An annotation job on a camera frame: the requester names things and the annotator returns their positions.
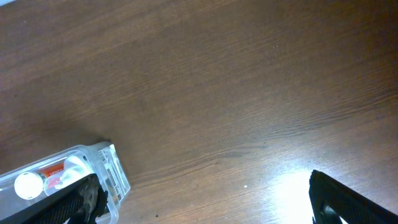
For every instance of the clear plastic container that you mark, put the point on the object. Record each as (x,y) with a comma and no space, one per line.
(101,157)

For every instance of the white spray bottle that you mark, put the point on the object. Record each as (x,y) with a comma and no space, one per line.
(74,169)

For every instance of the orange tube white cap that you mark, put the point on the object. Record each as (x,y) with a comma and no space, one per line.
(29,185)

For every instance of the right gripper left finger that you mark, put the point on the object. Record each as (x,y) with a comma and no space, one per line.
(80,203)

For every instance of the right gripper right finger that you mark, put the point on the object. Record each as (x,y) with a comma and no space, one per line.
(333,202)

